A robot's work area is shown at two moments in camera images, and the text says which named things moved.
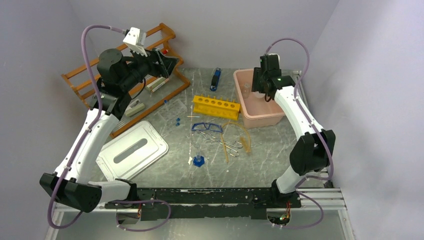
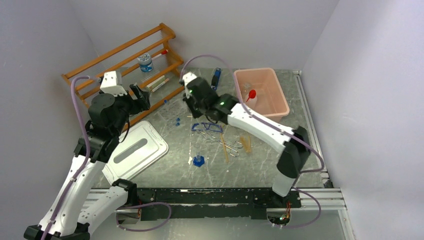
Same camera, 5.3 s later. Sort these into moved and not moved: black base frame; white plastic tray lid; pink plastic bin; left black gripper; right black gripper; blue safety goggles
Moved: right black gripper; left black gripper
Not moved: black base frame; blue safety goggles; pink plastic bin; white plastic tray lid
